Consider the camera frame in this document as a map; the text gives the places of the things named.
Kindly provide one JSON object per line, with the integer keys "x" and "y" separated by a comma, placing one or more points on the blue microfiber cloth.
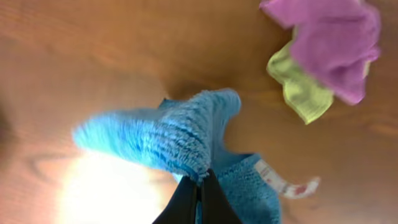
{"x": 186, "y": 138}

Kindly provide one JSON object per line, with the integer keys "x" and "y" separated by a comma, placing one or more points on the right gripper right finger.
{"x": 215, "y": 207}

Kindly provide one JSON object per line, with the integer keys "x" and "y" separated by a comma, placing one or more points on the crumpled green cloth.
{"x": 298, "y": 90}

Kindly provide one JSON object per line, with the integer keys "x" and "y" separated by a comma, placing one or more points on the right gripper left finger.
{"x": 181, "y": 208}

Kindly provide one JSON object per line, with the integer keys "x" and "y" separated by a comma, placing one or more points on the crumpled purple cloth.
{"x": 329, "y": 17}

